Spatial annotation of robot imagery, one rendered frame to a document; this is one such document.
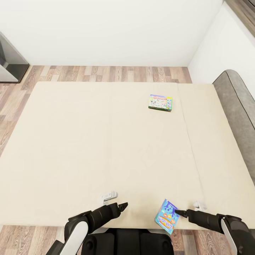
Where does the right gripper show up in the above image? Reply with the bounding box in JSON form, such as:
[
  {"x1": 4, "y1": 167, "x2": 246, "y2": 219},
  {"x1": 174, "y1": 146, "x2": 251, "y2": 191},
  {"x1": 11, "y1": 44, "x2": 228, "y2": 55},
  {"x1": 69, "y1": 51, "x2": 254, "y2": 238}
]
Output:
[{"x1": 175, "y1": 209, "x2": 212, "y2": 230}]

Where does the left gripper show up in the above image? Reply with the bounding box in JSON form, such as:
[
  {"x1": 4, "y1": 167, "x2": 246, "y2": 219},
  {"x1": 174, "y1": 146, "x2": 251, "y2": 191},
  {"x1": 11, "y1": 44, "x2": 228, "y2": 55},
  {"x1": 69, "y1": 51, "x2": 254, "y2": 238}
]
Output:
[{"x1": 97, "y1": 202, "x2": 128, "y2": 226}]

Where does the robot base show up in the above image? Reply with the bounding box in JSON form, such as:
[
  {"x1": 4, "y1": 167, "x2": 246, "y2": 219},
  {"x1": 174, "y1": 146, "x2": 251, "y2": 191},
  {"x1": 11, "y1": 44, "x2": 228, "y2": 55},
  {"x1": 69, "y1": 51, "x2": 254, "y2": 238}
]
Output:
[{"x1": 81, "y1": 227, "x2": 174, "y2": 255}]

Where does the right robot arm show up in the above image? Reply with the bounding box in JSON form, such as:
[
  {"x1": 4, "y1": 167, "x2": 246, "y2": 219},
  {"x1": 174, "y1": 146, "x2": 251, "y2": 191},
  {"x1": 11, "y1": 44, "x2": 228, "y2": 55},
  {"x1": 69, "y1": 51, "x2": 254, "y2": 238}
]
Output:
[{"x1": 175, "y1": 201, "x2": 255, "y2": 255}]

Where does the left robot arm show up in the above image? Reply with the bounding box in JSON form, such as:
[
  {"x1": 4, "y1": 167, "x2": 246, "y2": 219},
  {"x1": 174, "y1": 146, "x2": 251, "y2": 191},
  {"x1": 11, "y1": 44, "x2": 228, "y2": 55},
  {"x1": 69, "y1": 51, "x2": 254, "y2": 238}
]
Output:
[{"x1": 46, "y1": 191, "x2": 128, "y2": 255}]

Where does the board game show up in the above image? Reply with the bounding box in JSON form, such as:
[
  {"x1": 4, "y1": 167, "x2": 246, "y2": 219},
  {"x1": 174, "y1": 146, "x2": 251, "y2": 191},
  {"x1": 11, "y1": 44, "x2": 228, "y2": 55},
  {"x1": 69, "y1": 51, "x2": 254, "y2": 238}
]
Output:
[
  {"x1": 148, "y1": 95, "x2": 172, "y2": 111},
  {"x1": 155, "y1": 199, "x2": 180, "y2": 234}
]

